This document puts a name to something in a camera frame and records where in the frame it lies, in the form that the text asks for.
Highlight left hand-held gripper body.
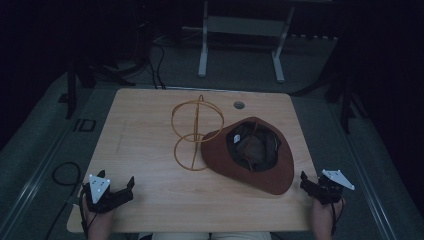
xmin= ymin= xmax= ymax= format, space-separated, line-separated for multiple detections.
xmin=81 ymin=174 xmax=134 ymax=215

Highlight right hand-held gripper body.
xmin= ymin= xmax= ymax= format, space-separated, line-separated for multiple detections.
xmin=313 ymin=169 xmax=356 ymax=206

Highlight brown felt hat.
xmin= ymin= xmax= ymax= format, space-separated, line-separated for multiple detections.
xmin=200 ymin=116 xmax=295 ymax=196

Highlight gold wire hat stand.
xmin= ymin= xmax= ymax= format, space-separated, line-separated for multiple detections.
xmin=170 ymin=94 xmax=225 ymax=172

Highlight person's right hand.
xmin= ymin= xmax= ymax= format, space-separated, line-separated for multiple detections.
xmin=311 ymin=196 xmax=346 ymax=240

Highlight person's left hand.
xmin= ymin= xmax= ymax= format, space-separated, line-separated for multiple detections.
xmin=81 ymin=195 xmax=116 ymax=240

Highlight black tripod stand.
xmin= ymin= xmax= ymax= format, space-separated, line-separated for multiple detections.
xmin=57 ymin=56 xmax=137 ymax=120
xmin=289 ymin=63 xmax=369 ymax=135

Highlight black floor cable loop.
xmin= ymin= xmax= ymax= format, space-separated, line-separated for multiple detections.
xmin=44 ymin=161 xmax=83 ymax=240

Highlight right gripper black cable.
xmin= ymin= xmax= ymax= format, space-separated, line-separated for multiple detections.
xmin=329 ymin=196 xmax=345 ymax=236

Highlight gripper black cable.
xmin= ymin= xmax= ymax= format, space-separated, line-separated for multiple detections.
xmin=79 ymin=188 xmax=100 ymax=238
xmin=329 ymin=196 xmax=345 ymax=236

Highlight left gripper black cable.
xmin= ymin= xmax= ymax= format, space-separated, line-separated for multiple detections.
xmin=79 ymin=188 xmax=100 ymax=238

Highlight black rectangular floor bracket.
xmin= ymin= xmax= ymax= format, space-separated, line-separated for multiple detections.
xmin=73 ymin=117 xmax=97 ymax=133

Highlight black hanging cables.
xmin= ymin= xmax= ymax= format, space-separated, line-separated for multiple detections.
xmin=145 ymin=36 xmax=168 ymax=91

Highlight white metal desk frame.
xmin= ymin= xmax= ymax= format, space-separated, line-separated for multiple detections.
xmin=181 ymin=0 xmax=297 ymax=84

